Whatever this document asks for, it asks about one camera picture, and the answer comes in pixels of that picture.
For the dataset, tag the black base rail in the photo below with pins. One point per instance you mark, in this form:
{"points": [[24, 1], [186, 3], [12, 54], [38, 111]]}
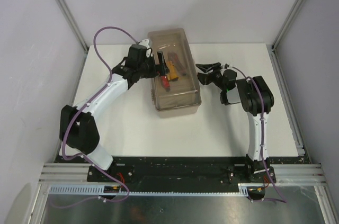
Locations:
{"points": [[178, 174]]}

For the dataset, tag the aluminium frame post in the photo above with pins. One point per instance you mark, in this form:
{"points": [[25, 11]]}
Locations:
{"points": [[72, 24], [294, 11]]}

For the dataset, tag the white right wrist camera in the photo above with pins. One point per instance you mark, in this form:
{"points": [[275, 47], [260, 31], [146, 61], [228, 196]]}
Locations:
{"points": [[227, 66]]}

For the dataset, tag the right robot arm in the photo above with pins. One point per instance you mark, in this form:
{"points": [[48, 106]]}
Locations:
{"points": [[257, 101]]}

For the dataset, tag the red folding knife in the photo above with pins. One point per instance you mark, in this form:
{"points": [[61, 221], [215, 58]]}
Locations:
{"points": [[165, 83]]}

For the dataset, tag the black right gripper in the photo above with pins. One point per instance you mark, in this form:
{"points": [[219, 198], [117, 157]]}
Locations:
{"points": [[205, 79]]}

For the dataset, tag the yellow utility knife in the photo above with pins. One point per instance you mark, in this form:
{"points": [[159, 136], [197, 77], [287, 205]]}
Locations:
{"points": [[172, 75]]}

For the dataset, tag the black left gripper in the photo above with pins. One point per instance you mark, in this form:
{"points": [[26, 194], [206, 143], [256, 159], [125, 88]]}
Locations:
{"points": [[163, 70]]}

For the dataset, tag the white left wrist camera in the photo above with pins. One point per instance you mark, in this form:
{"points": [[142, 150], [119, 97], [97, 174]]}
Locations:
{"points": [[146, 43]]}

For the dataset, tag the right aluminium frame post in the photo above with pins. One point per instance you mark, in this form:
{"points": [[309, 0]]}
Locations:
{"points": [[294, 11]]}

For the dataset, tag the beige plastic tool box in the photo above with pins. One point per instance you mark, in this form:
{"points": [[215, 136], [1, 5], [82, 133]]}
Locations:
{"points": [[178, 92]]}

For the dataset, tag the white cable duct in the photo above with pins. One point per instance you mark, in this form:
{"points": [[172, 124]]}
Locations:
{"points": [[107, 190]]}

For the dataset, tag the left aluminium frame post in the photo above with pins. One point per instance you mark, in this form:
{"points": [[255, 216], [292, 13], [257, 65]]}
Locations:
{"points": [[72, 24]]}

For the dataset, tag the red black utility knife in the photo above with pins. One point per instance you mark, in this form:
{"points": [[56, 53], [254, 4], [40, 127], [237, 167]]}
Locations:
{"points": [[173, 57]]}

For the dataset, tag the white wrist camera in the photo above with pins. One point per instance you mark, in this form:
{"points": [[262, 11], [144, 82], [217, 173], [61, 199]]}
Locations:
{"points": [[146, 43], [227, 66]]}

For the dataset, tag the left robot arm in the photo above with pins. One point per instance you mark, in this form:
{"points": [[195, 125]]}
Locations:
{"points": [[78, 129]]}

